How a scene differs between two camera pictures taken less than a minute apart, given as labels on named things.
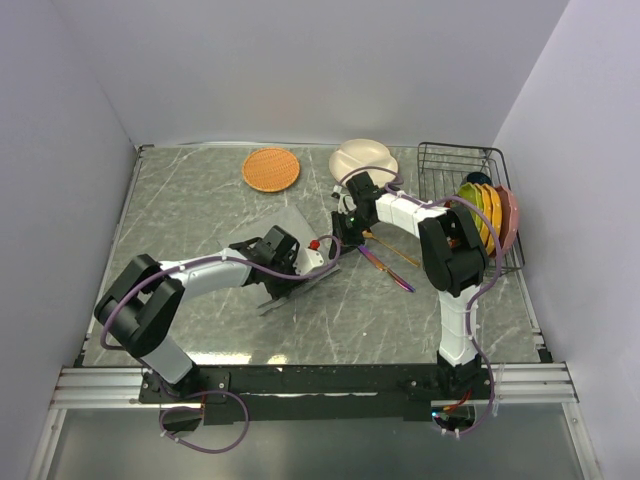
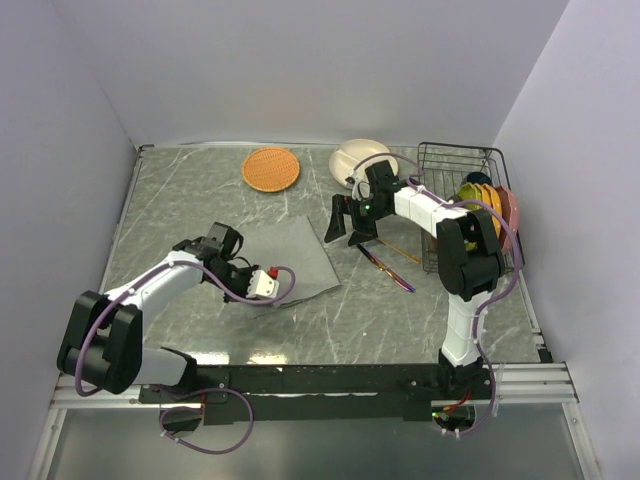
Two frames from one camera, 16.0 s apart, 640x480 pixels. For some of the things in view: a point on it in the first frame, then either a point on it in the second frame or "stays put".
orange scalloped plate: x=496 y=212 stays put
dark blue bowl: x=478 y=178 stays put
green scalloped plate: x=469 y=192 stays put
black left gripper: x=276 y=291 to x=248 y=270
